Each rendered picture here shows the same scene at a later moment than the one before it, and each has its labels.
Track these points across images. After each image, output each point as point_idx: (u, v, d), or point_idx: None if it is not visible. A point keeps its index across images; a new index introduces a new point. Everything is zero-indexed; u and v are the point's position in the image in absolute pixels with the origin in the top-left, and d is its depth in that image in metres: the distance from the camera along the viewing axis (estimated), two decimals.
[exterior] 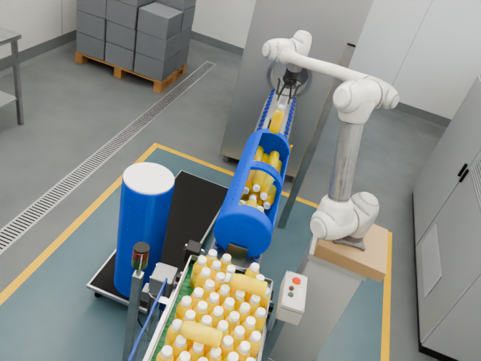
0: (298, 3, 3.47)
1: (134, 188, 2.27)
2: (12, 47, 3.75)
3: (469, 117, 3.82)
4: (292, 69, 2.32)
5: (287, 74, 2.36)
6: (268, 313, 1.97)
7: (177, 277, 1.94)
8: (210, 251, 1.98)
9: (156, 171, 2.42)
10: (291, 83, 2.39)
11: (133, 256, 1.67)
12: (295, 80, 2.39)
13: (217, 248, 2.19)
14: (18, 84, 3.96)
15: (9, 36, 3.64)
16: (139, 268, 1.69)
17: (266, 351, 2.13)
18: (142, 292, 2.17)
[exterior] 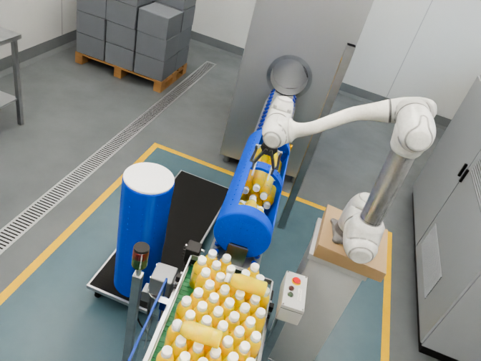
0: (298, 3, 3.47)
1: (134, 188, 2.27)
2: (12, 47, 3.75)
3: (469, 117, 3.82)
4: None
5: (265, 143, 2.02)
6: (268, 313, 1.97)
7: (177, 277, 1.94)
8: (210, 251, 1.98)
9: (156, 171, 2.42)
10: (271, 153, 2.05)
11: (133, 256, 1.67)
12: (275, 150, 2.05)
13: (217, 248, 2.19)
14: (18, 84, 3.96)
15: (9, 36, 3.64)
16: (139, 268, 1.69)
17: (266, 351, 2.13)
18: (142, 292, 2.17)
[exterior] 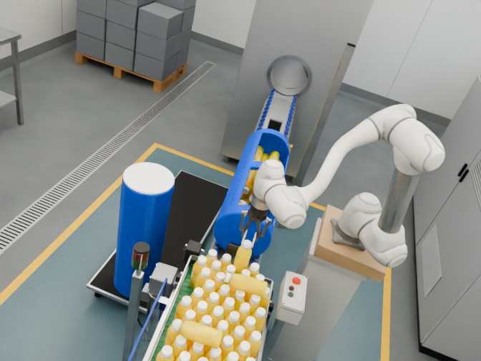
0: (298, 3, 3.47)
1: (134, 188, 2.27)
2: (12, 47, 3.75)
3: (469, 117, 3.82)
4: (258, 207, 1.72)
5: (252, 210, 1.76)
6: (268, 313, 1.97)
7: (177, 277, 1.94)
8: (210, 251, 1.98)
9: (156, 171, 2.42)
10: (258, 220, 1.79)
11: (133, 256, 1.67)
12: (264, 217, 1.79)
13: (217, 248, 2.19)
14: (18, 84, 3.96)
15: (9, 36, 3.64)
16: (139, 268, 1.69)
17: (266, 351, 2.13)
18: (142, 292, 2.17)
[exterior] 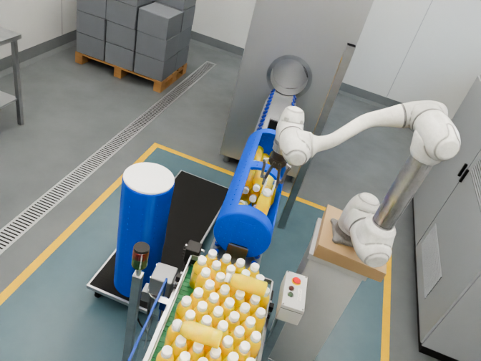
0: (298, 3, 3.47)
1: (134, 188, 2.27)
2: (12, 47, 3.75)
3: (469, 117, 3.82)
4: (280, 152, 1.85)
5: (273, 156, 1.89)
6: (268, 313, 1.97)
7: (177, 277, 1.94)
8: (210, 251, 1.98)
9: (156, 171, 2.42)
10: (279, 166, 1.92)
11: (133, 256, 1.67)
12: (285, 163, 1.92)
13: (217, 248, 2.19)
14: (18, 84, 3.96)
15: (9, 36, 3.64)
16: (139, 268, 1.69)
17: (266, 351, 2.13)
18: (142, 292, 2.17)
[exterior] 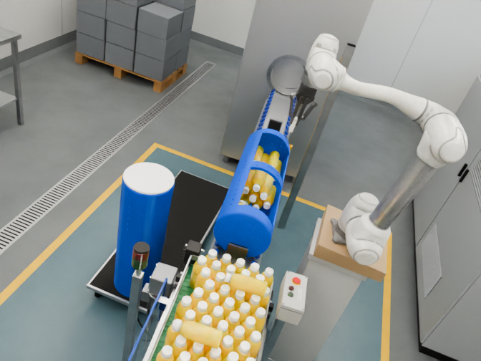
0: (298, 3, 3.47)
1: (134, 188, 2.27)
2: (12, 47, 3.75)
3: (469, 117, 3.82)
4: None
5: None
6: (268, 313, 1.97)
7: (177, 277, 1.94)
8: (210, 251, 1.98)
9: (156, 171, 2.42)
10: None
11: (133, 256, 1.67)
12: (298, 91, 1.84)
13: (217, 248, 2.19)
14: (18, 84, 3.96)
15: (9, 36, 3.64)
16: (139, 268, 1.69)
17: (266, 351, 2.13)
18: (142, 292, 2.17)
